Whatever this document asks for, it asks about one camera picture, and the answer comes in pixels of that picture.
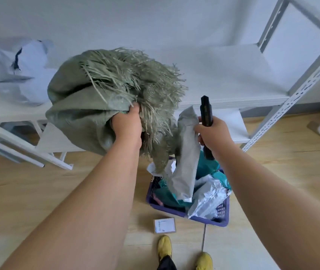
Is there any person's left hand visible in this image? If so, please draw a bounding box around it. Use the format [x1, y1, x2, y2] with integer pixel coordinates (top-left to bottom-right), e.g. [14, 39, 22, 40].
[111, 102, 143, 147]

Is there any person's right hand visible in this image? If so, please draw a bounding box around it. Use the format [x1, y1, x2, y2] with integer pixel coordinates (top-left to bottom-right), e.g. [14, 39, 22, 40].
[194, 116, 235, 160]

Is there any grey plastic mailer bag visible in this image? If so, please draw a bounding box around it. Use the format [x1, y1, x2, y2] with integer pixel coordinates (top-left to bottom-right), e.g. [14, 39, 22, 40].
[166, 106, 202, 202]

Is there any black handheld scanner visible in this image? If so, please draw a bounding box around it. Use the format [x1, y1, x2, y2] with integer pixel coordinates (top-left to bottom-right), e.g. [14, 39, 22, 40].
[200, 95, 216, 161]

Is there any green woven frayed sack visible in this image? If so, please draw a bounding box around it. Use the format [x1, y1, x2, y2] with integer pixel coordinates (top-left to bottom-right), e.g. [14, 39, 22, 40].
[46, 47, 189, 173]

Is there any person's left forearm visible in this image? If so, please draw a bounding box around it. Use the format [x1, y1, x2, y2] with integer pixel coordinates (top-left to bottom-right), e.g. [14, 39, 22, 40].
[0, 139, 143, 270]

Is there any person's right forearm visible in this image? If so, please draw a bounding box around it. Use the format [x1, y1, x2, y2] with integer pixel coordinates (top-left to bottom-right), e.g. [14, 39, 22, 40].
[216, 143, 320, 270]

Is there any teal plastic mailer bag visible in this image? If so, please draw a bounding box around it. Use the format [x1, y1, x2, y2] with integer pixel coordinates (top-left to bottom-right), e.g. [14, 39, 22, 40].
[154, 178, 194, 209]
[195, 150, 221, 181]

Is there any white crumpled mailer bag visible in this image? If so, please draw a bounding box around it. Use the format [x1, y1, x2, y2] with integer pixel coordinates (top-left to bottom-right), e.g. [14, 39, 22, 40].
[188, 174, 232, 220]

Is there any white metal shelf rack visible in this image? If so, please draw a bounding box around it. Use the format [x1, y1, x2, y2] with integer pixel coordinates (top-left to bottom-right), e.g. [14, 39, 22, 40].
[35, 0, 320, 154]

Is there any purple plastic basket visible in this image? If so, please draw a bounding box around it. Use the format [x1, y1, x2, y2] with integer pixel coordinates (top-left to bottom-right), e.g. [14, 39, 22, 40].
[146, 157, 231, 228]

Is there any small labelled cardboard box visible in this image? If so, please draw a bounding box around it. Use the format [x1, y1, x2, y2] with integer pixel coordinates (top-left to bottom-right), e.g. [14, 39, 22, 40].
[153, 218, 176, 234]

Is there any pale blue plastic bag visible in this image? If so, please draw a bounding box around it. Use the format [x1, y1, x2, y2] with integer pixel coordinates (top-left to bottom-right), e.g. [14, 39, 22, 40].
[0, 39, 58, 107]

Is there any person's right yellow shoe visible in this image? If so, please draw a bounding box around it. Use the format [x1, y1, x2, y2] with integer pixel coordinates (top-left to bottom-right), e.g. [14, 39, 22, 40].
[195, 252, 214, 270]

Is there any person's black trouser leg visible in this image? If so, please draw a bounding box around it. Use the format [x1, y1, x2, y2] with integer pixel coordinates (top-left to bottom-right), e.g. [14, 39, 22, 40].
[157, 256, 177, 270]

